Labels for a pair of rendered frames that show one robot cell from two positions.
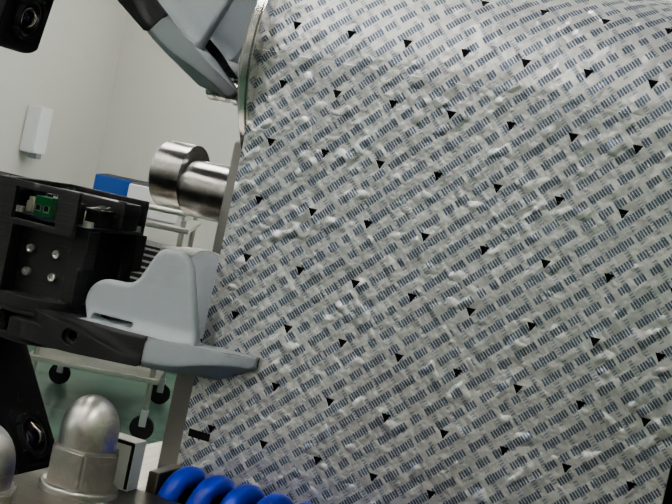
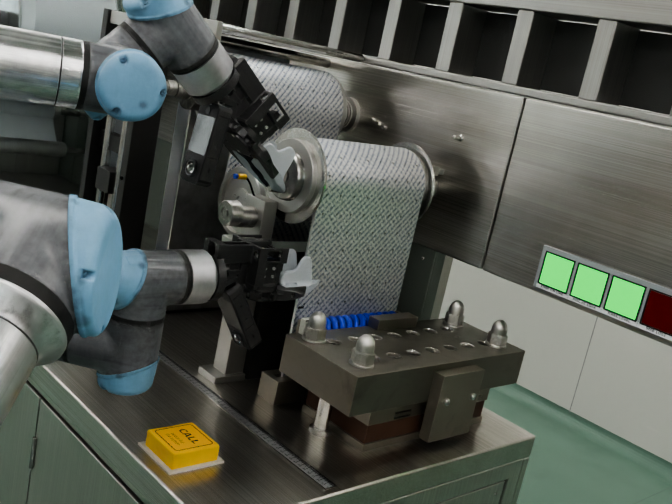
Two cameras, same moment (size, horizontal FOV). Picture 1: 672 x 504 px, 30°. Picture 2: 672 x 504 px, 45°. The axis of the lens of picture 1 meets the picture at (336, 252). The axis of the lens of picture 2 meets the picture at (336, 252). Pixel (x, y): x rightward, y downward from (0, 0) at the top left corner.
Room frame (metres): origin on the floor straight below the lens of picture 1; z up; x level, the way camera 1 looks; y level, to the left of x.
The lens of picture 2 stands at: (0.08, 1.14, 1.43)
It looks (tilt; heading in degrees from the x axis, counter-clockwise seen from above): 13 degrees down; 295
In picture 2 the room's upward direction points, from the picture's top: 12 degrees clockwise
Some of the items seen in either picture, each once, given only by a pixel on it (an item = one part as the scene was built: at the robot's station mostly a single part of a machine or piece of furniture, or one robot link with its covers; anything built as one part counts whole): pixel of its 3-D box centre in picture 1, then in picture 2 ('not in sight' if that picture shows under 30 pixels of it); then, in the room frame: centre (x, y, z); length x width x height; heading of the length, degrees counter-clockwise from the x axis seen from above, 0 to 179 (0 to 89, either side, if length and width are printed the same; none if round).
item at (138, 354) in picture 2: not in sight; (118, 346); (0.75, 0.32, 1.01); 0.11 x 0.08 x 0.11; 22
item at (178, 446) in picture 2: not in sight; (182, 445); (0.62, 0.32, 0.91); 0.07 x 0.07 x 0.02; 69
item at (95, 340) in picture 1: (78, 330); (278, 290); (0.63, 0.12, 1.09); 0.09 x 0.05 x 0.02; 68
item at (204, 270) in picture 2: not in sight; (191, 275); (0.70, 0.24, 1.11); 0.08 x 0.05 x 0.08; 159
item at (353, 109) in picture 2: not in sight; (335, 112); (0.82, -0.32, 1.33); 0.07 x 0.07 x 0.07; 69
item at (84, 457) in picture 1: (87, 442); (316, 325); (0.57, 0.09, 1.05); 0.04 x 0.04 x 0.04
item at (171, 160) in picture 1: (179, 175); (230, 213); (0.75, 0.10, 1.18); 0.04 x 0.02 x 0.04; 159
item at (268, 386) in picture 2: not in sight; (333, 377); (0.59, -0.05, 0.92); 0.28 x 0.04 x 0.04; 69
